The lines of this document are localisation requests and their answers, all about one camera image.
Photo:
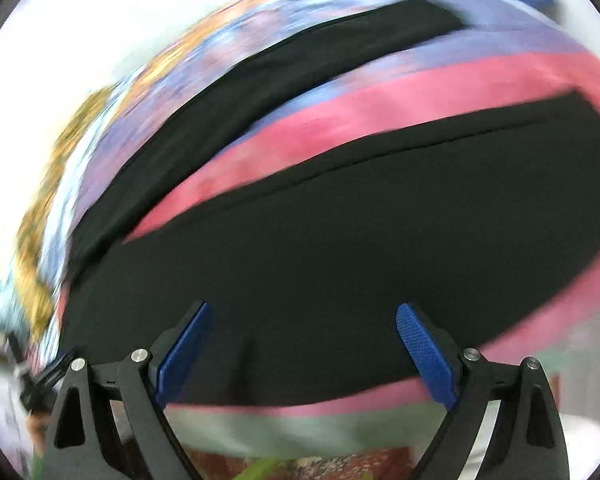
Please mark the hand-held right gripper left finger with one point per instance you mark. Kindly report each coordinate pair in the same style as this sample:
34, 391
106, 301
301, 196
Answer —
182, 353

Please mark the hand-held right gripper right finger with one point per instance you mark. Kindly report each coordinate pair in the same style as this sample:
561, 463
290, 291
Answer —
426, 353

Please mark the black pants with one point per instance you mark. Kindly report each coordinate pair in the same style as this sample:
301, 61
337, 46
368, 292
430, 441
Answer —
300, 270

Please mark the colourful printed blanket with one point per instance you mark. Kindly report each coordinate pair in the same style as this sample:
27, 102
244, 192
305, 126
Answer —
360, 110

